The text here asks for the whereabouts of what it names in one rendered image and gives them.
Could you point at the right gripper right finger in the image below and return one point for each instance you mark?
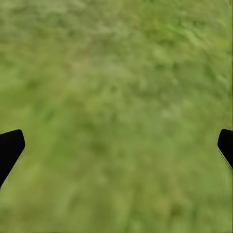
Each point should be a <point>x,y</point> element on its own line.
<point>225,144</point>

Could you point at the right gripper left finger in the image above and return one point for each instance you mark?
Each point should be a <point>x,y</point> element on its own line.
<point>11,146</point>

